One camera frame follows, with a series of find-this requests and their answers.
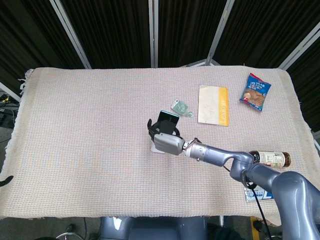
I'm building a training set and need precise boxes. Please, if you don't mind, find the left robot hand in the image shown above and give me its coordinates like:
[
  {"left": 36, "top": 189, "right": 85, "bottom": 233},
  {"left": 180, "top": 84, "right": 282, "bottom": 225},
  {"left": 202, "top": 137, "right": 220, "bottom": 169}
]
[{"left": 0, "top": 175, "right": 15, "bottom": 188}]

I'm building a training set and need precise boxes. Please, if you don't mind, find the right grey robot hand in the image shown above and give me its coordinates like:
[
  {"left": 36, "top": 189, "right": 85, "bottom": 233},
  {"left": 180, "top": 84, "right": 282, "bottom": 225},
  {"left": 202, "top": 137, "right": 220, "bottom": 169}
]
[{"left": 146, "top": 118, "right": 187, "bottom": 156}]

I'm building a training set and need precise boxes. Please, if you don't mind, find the dark smartphone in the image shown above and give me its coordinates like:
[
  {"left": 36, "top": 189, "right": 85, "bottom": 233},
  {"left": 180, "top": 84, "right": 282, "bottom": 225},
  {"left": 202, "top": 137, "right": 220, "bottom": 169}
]
[{"left": 156, "top": 110, "right": 180, "bottom": 136}]

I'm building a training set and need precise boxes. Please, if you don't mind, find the white folding phone stand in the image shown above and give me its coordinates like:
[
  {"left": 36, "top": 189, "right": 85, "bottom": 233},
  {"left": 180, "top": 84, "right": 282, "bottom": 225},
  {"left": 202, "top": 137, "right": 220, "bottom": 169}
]
[{"left": 150, "top": 142, "right": 166, "bottom": 154}]

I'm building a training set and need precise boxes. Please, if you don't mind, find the green foil sachet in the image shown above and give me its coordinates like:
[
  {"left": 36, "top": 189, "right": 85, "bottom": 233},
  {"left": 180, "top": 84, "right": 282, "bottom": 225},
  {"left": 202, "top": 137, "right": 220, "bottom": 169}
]
[{"left": 170, "top": 99, "right": 195, "bottom": 118}]

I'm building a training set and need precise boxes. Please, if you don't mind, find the beige yellow Lexicon book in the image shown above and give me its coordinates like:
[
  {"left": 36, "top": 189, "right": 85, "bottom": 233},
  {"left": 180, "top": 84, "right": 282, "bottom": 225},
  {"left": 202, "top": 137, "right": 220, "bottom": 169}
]
[{"left": 197, "top": 84, "right": 230, "bottom": 128}]

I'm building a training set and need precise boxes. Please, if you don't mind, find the beige woven tablecloth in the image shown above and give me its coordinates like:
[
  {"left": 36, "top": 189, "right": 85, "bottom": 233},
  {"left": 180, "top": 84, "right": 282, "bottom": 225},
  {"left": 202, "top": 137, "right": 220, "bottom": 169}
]
[{"left": 0, "top": 66, "right": 315, "bottom": 221}]

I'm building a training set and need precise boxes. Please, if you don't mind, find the grey robot torso base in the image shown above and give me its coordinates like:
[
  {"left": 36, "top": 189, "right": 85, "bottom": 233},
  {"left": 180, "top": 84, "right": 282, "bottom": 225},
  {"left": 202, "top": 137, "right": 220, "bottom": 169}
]
[{"left": 99, "top": 216, "right": 208, "bottom": 240}]

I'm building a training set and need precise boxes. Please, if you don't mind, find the blue snack bag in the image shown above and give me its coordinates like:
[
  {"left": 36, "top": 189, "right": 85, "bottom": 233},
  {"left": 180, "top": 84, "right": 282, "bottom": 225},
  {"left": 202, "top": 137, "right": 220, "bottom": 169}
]
[{"left": 239, "top": 72, "right": 273, "bottom": 113}]

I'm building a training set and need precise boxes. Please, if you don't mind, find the brown glass bottle with label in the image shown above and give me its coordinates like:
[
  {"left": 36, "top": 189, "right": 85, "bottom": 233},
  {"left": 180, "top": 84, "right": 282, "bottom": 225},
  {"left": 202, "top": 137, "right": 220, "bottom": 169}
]
[{"left": 248, "top": 149, "right": 292, "bottom": 170}]

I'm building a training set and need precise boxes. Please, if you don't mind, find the white blue tissue pack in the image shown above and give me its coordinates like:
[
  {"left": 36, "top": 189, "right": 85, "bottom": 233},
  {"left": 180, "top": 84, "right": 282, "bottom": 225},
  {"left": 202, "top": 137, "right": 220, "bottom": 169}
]
[{"left": 243, "top": 187, "right": 276, "bottom": 203}]

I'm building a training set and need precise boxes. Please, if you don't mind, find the black folding partition screen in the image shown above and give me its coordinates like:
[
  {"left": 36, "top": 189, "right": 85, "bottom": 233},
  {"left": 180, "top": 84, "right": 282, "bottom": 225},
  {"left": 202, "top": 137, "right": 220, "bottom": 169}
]
[{"left": 0, "top": 0, "right": 320, "bottom": 141}]

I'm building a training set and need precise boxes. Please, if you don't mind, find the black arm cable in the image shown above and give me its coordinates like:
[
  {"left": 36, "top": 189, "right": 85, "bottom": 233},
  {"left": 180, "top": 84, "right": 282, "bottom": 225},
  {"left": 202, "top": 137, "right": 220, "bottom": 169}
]
[{"left": 223, "top": 164, "right": 272, "bottom": 240}]

